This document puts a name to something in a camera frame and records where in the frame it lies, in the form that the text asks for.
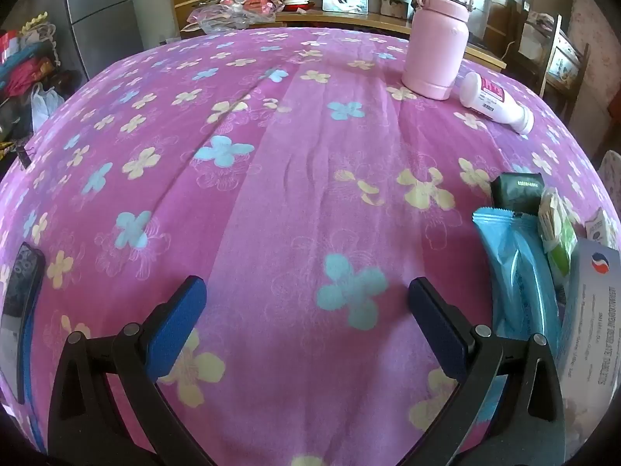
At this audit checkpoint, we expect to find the wooden desk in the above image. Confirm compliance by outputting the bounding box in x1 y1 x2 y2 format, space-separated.
177 0 508 71

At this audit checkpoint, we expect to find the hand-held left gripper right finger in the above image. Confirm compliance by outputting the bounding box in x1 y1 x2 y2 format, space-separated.
408 276 568 466

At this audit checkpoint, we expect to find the pile of bags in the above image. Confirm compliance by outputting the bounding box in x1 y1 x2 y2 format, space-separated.
0 12 83 156

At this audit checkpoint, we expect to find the grey refrigerator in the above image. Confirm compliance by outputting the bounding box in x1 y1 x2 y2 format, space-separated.
10 0 175 78

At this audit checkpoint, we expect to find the pink floral tablecloth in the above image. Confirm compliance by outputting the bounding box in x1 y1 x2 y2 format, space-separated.
0 26 621 466

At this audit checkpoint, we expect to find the pink insulated bottle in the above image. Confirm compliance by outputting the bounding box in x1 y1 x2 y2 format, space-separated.
401 0 474 101

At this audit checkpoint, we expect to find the black remote control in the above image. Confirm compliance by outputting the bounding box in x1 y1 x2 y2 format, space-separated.
0 242 47 405

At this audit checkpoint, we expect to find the white medicine box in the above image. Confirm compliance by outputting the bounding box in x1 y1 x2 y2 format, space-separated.
555 239 621 403

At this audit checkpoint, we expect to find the heap of plastic wrappers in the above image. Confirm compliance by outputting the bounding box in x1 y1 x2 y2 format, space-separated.
187 0 311 35

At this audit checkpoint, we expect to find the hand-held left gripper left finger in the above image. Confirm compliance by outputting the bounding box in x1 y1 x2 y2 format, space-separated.
47 276 219 466

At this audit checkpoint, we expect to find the green and white packet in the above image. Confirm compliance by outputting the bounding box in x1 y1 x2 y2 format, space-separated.
538 188 579 288

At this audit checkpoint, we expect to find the white plastic bottle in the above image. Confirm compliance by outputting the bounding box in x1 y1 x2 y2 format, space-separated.
458 72 535 135

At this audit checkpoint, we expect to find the wooden chair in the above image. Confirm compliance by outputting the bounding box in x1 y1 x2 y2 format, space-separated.
505 0 590 108

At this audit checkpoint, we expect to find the white green printed packet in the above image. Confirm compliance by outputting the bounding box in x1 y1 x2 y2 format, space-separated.
585 207 616 248

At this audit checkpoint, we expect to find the dark green packet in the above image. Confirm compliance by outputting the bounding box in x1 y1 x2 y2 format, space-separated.
489 173 543 217

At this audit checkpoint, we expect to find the light blue packet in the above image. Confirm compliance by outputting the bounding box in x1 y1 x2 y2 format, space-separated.
473 207 564 345

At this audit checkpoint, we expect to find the padded floral chair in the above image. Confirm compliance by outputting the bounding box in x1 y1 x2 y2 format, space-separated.
599 150 621 205

